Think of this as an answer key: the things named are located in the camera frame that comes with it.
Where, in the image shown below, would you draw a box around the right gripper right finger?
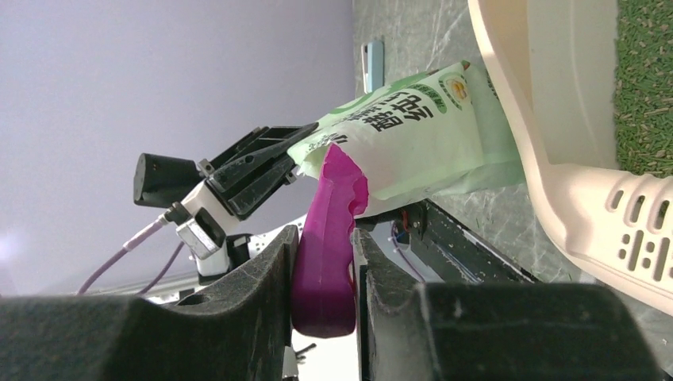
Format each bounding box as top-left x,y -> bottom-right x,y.
352,229 -> 665,380

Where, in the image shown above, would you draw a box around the green cat litter bag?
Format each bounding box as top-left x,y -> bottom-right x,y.
287,61 -> 525,217

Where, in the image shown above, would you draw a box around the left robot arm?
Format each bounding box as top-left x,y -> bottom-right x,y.
125,123 -> 318,286

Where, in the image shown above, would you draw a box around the green litter pellets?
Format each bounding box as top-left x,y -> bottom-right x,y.
613,0 -> 672,178

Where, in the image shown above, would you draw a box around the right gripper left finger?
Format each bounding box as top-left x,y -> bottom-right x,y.
1,225 -> 298,380

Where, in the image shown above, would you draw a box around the magenta litter scoop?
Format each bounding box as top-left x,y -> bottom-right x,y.
290,144 -> 369,338

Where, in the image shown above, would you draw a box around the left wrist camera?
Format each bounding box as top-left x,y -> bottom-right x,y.
133,153 -> 202,209

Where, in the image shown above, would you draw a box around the light blue stapler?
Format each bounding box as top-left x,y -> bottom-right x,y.
360,40 -> 384,94

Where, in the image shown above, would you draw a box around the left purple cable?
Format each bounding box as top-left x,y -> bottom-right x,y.
75,215 -> 185,297

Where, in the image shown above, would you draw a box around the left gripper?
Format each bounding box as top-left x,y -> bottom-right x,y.
175,122 -> 319,278

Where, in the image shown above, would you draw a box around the beige litter box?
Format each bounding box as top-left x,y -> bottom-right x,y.
469,1 -> 672,314

